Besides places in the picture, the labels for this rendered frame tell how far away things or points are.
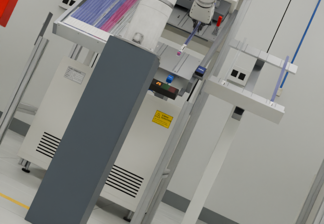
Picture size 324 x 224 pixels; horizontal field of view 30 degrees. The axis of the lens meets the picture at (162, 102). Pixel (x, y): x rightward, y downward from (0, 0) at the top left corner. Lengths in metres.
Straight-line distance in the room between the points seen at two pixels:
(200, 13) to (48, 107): 0.93
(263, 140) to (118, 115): 2.64
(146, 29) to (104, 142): 0.42
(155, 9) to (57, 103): 1.10
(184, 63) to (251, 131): 1.92
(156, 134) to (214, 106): 1.69
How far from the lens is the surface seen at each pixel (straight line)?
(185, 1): 3.11
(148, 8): 2.15
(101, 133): 2.08
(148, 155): 2.98
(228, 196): 4.60
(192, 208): 2.75
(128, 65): 2.09
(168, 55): 2.80
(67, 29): 2.81
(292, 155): 4.62
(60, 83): 3.10
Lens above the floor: 0.46
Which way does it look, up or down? 3 degrees up
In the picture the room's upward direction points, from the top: 25 degrees clockwise
